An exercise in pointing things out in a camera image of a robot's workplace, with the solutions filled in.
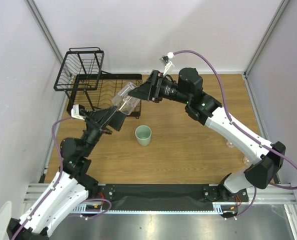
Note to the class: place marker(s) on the black base mat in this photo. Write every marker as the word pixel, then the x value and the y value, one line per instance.
pixel 166 198

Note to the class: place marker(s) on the clear plastic cup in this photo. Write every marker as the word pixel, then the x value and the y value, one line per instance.
pixel 125 103

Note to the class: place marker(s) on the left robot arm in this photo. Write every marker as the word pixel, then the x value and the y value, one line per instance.
pixel 71 185

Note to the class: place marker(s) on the aluminium frame rail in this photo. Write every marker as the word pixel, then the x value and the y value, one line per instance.
pixel 34 191

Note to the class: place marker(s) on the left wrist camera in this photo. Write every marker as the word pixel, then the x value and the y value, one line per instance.
pixel 77 112

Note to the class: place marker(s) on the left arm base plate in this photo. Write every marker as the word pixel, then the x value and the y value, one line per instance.
pixel 102 191

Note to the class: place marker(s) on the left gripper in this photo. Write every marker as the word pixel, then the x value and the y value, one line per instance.
pixel 99 118

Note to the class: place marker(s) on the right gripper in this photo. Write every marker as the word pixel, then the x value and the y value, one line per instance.
pixel 156 85

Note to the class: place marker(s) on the black wire dish rack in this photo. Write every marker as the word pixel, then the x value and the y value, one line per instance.
pixel 82 78

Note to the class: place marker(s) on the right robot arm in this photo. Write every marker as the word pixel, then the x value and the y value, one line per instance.
pixel 263 155

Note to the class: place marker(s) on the small clear cup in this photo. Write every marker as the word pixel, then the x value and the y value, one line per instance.
pixel 246 161
pixel 229 144

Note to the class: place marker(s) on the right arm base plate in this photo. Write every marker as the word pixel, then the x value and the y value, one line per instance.
pixel 215 193

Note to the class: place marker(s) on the green plastic cup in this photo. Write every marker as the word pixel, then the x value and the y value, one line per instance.
pixel 143 134

